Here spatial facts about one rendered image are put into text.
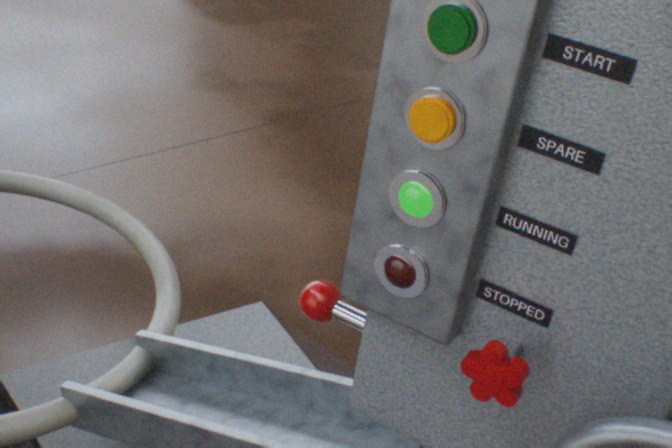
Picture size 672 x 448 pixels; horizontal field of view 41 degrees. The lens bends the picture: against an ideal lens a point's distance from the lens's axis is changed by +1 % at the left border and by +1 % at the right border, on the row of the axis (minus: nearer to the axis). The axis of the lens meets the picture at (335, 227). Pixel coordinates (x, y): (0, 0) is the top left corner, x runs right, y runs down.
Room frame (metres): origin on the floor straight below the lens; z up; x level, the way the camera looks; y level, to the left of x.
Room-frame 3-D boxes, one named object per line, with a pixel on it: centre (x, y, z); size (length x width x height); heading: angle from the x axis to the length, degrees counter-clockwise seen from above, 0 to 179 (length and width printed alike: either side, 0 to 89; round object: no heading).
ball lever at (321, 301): (0.53, -0.02, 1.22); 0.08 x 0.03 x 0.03; 63
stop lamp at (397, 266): (0.45, -0.04, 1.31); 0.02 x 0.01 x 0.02; 63
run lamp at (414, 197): (0.45, -0.04, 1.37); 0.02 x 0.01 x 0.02; 63
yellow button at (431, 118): (0.45, -0.04, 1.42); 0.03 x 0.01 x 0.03; 63
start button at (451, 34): (0.45, -0.04, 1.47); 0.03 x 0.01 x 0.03; 63
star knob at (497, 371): (0.42, -0.11, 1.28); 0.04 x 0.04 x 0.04; 63
